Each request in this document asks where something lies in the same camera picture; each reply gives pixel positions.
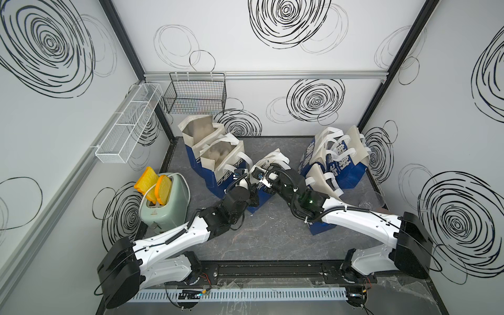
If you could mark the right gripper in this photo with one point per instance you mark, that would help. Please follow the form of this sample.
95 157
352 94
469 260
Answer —
281 172

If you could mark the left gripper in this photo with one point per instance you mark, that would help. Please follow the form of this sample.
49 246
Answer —
252 189

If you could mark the blue beige takeout bag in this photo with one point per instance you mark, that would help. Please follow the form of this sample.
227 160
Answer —
324 183
348 158
260 193
198 131
316 150
220 160

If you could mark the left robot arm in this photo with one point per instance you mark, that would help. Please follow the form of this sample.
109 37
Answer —
130 266

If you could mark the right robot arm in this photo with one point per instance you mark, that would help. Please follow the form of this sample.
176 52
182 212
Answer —
404 243

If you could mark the clear plastic cup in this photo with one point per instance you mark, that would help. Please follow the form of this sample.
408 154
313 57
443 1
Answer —
372 200

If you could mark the front yellow toast slice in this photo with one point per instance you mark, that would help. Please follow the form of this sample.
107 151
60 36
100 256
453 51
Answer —
162 190

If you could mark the yellow toast slice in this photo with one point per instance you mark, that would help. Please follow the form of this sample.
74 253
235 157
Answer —
146 181
162 190

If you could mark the mint green toaster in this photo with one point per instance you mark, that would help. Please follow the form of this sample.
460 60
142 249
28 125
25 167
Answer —
162 218

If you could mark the rear yellow toast slice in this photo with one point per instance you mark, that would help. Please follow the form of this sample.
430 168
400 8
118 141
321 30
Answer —
146 181

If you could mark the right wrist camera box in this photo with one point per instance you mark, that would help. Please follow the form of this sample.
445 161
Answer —
258 178

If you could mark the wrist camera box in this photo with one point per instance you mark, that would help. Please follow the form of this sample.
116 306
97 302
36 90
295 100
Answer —
241 180
258 178

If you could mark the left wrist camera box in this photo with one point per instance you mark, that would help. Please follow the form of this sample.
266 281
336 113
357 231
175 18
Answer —
241 180

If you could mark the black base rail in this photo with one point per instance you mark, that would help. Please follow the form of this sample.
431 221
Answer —
271 269

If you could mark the slotted grey cable duct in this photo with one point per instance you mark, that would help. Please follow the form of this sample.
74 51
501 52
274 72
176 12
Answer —
243 294

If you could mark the black wire basket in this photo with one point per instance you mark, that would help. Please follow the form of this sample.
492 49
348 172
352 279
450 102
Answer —
194 93

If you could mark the white wire mesh shelf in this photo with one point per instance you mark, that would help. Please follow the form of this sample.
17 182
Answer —
120 142

